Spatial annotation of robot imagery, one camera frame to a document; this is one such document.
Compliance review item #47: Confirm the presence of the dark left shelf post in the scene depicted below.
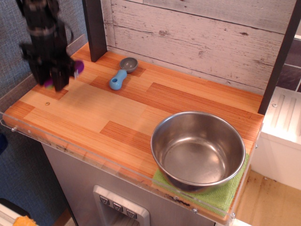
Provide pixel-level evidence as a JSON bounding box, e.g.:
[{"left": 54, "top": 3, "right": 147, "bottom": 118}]
[{"left": 82, "top": 0, "right": 107, "bottom": 62}]

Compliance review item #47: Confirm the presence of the grey toy fridge cabinet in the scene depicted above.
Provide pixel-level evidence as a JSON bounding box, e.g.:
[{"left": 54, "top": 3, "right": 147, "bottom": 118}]
[{"left": 43, "top": 145, "right": 215, "bottom": 226}]

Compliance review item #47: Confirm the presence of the clear acrylic edge guard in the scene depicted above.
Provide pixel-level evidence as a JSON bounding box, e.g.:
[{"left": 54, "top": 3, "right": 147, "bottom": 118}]
[{"left": 3, "top": 108, "right": 263, "bottom": 224}]

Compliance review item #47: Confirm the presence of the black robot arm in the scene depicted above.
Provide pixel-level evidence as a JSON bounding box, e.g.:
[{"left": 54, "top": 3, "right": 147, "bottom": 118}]
[{"left": 17, "top": 0, "right": 80, "bottom": 92}]

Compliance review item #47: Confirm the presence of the purple toy eggplant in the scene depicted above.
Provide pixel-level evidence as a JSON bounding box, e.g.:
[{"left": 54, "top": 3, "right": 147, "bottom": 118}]
[{"left": 44, "top": 60, "right": 84, "bottom": 89}]

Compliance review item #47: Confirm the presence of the dark shelf post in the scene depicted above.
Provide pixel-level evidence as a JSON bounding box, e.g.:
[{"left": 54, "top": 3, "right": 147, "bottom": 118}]
[
  {"left": 258, "top": 0, "right": 301, "bottom": 115},
  {"left": 82, "top": 0, "right": 107, "bottom": 62}
]

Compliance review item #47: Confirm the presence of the green cloth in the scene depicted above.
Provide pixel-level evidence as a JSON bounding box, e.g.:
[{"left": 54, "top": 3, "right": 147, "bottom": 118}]
[{"left": 153, "top": 154, "right": 249, "bottom": 215}]

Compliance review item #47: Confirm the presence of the dark right shelf post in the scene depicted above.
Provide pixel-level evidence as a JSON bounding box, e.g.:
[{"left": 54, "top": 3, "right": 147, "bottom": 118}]
[{"left": 258, "top": 0, "right": 301, "bottom": 115}]

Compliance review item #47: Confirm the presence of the silver metal bowl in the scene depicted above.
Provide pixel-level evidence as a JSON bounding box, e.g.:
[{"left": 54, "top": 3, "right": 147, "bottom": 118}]
[{"left": 150, "top": 111, "right": 246, "bottom": 193}]

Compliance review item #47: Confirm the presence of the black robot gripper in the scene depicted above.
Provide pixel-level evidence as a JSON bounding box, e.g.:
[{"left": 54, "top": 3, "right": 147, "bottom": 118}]
[{"left": 19, "top": 30, "right": 76, "bottom": 91}]

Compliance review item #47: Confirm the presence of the blue grey toy scoop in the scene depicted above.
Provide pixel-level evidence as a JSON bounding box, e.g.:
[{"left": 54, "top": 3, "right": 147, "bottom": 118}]
[{"left": 109, "top": 57, "right": 138, "bottom": 90}]

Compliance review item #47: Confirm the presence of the white toy sink unit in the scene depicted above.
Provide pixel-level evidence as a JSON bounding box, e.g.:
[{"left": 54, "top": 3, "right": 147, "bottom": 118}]
[{"left": 251, "top": 87, "right": 301, "bottom": 189}]

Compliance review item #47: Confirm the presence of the silver ice dispenser panel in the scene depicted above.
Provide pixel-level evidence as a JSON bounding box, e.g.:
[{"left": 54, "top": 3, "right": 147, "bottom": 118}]
[{"left": 93, "top": 185, "right": 151, "bottom": 226}]

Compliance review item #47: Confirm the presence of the orange object bottom left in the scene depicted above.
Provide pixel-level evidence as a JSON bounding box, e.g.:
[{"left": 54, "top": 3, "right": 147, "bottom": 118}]
[{"left": 13, "top": 216, "right": 37, "bottom": 226}]

